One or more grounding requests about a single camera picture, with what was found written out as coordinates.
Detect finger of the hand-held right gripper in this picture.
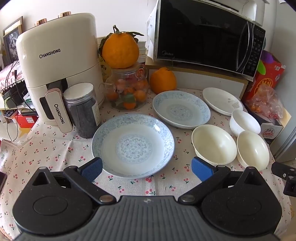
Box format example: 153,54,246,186
272,162,296,197

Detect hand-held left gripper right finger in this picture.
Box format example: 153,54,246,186
179,156,259,205

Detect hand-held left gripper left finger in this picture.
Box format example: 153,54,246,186
32,157,116,206

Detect cream bowl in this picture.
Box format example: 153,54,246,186
236,130,270,171
191,124,238,165

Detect blue patterned porcelain plate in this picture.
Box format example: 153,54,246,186
153,90,211,129
92,113,175,179

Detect white bowl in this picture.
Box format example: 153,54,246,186
229,110,262,137

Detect white floral plate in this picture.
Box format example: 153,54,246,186
203,87,244,116

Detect silver refrigerator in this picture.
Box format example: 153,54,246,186
269,58,296,163

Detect white printed cardboard box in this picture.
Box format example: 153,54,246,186
251,107,292,145

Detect cherry print tablecloth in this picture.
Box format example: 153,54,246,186
0,87,293,241

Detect clear jar of dark grains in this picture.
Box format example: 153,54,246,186
63,83,101,139

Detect plastic bag of small oranges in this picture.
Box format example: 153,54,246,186
245,83,284,121

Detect pile of kumquats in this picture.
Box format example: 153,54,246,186
107,77,148,110

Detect red gift box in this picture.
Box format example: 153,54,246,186
242,50,287,105

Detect green plastic item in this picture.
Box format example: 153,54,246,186
257,60,271,75

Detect cream air fryer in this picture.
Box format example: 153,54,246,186
16,13,104,133

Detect black box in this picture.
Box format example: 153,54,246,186
2,83,28,109

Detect purple item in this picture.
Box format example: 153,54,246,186
261,50,274,62

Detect large orange with leaves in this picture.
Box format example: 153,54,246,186
98,25,145,69

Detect pink lace cloth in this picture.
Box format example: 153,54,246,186
0,61,25,93

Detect stack of paper cups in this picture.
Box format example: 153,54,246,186
137,40,148,67

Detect black microwave oven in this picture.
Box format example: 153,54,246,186
154,0,266,78

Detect white plastic bag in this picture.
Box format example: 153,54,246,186
146,5,160,61

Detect framed dark picture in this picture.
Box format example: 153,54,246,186
2,16,23,66

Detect black cable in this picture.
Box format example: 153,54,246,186
4,60,19,142

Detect glass jar with handle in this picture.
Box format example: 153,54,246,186
99,62,149,111

